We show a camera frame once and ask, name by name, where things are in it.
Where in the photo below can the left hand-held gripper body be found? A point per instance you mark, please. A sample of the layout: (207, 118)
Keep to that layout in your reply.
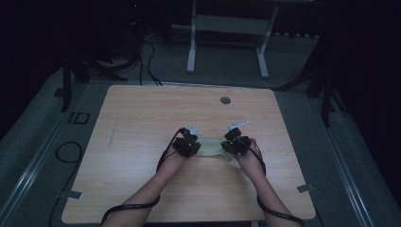
(187, 143)

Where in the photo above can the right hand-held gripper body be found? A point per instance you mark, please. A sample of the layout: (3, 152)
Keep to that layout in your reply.
(235, 143)

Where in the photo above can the person's left hand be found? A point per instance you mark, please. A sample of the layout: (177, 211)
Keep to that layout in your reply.
(175, 159)

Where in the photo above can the person's right hand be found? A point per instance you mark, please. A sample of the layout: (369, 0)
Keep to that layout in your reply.
(249, 159)

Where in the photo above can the grey tape piece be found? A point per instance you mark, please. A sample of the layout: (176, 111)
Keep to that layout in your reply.
(305, 188)
(75, 195)

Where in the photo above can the black metal stand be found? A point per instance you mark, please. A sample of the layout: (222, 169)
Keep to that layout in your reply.
(66, 85)
(326, 101)

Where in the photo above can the white desk frame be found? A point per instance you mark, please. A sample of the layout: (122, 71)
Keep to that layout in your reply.
(227, 25)

